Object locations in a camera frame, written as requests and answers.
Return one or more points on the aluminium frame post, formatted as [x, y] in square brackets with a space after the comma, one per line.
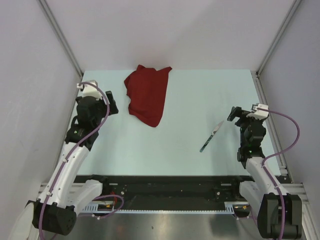
[49, 15]
[283, 27]

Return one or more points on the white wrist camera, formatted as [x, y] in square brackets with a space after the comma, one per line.
[89, 91]
[259, 111]

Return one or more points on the red cloth napkin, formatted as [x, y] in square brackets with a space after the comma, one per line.
[146, 89]

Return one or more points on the right aluminium frame post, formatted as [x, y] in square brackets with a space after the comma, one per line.
[283, 27]

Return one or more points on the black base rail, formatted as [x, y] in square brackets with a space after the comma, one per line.
[170, 192]

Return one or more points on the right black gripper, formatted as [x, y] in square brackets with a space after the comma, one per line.
[235, 112]

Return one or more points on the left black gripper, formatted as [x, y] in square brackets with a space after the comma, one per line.
[113, 110]

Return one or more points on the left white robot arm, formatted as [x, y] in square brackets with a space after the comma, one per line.
[56, 209]

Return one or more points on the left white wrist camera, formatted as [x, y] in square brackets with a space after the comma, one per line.
[89, 91]

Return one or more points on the knife with dark handle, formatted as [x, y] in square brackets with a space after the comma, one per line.
[211, 136]

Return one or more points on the left aluminium frame post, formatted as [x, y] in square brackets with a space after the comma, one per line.
[49, 15]

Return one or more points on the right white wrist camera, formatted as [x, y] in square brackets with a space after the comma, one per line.
[259, 111]

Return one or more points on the white cable duct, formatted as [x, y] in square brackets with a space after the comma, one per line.
[226, 208]

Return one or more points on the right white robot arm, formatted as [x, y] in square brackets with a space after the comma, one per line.
[278, 212]

